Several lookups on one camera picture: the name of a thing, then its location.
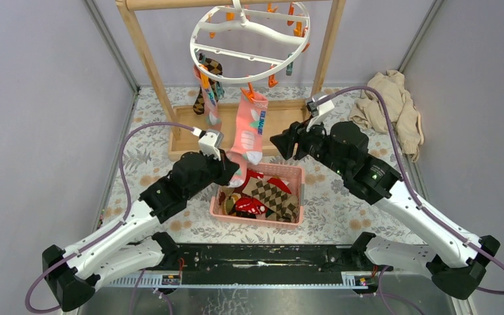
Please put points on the beige crumpled cloth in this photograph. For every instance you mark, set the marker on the beige crumpled cloth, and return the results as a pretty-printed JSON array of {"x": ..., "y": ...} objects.
[{"x": 369, "y": 113}]

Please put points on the pink sock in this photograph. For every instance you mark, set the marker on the pink sock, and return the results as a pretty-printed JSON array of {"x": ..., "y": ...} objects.
[
  {"x": 207, "y": 99},
  {"x": 248, "y": 142}
]

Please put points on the white round clip hanger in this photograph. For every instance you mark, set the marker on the white round clip hanger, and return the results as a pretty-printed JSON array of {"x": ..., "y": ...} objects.
[{"x": 239, "y": 44}]

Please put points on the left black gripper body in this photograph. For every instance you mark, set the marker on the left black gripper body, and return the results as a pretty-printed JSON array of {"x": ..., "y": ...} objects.
[{"x": 212, "y": 172}]

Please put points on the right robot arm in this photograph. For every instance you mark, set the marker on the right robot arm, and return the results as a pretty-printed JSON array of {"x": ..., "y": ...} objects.
[{"x": 448, "y": 262}]

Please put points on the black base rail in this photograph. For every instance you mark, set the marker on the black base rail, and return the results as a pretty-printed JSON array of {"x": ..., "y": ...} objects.
[{"x": 255, "y": 264}]

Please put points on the plain red sock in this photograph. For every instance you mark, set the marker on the plain red sock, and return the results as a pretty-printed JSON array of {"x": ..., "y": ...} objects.
[{"x": 282, "y": 185}]

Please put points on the red white patterned sock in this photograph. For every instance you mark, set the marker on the red white patterned sock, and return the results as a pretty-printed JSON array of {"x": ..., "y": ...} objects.
[{"x": 250, "y": 205}]

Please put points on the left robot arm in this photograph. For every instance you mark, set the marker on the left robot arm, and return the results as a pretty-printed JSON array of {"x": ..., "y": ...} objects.
[{"x": 75, "y": 273}]

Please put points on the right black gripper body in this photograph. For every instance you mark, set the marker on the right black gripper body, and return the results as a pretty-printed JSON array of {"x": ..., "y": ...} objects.
[{"x": 312, "y": 142}]

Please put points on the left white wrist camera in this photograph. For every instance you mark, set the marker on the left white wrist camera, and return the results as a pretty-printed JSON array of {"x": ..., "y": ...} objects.
[{"x": 209, "y": 142}]

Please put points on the floral table mat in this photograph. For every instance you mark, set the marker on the floral table mat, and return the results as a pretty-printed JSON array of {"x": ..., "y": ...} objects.
[{"x": 331, "y": 214}]

